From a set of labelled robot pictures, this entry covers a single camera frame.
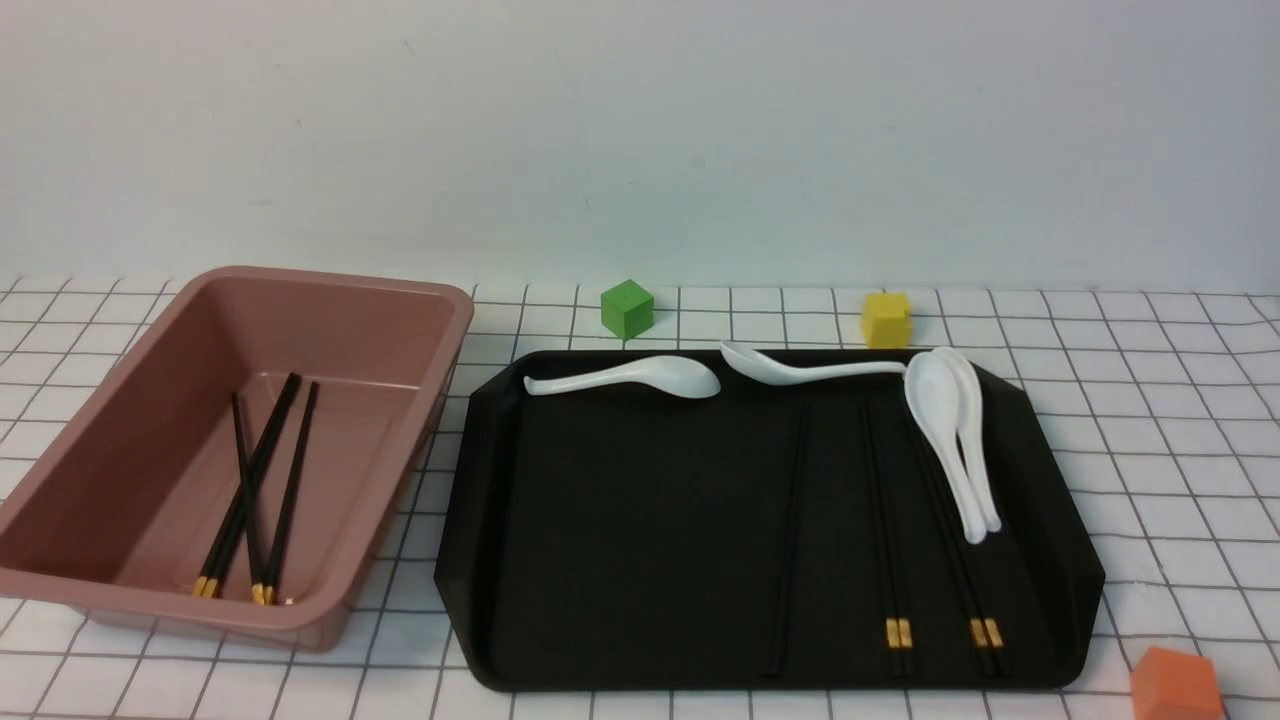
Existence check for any white spoon left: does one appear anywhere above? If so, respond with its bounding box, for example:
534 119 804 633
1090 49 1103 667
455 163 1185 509
524 355 721 398

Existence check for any white spoon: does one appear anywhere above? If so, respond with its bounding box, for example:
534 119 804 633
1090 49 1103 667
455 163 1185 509
524 355 721 398
719 341 908 386
904 351 988 544
931 346 1002 533

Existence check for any green cube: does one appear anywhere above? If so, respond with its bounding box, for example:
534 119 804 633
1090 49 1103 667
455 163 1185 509
600 279 655 341

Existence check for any white spoon middle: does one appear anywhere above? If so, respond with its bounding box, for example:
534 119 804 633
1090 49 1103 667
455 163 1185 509
719 341 908 386

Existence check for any black plastic tray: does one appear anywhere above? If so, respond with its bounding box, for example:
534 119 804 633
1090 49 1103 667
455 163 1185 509
435 348 1106 692

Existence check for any yellow cube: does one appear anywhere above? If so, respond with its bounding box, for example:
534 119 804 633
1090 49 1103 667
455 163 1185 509
860 292 913 348

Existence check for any white spoon front right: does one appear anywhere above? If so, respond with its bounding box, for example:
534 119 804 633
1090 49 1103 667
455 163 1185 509
904 351 988 544

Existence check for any white spoon back right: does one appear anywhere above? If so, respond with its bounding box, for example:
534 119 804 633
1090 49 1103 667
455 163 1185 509
931 346 1002 533

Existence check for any black gold-band chopstick tray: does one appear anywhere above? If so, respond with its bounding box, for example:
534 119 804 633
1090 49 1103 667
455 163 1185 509
911 437 997 678
859 402 905 679
931 451 1010 678
869 406 915 678

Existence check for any pink plastic bin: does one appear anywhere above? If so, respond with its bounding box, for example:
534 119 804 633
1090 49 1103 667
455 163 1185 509
1 266 474 652

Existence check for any orange cube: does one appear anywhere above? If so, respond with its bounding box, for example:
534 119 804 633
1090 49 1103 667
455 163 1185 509
1130 647 1224 719

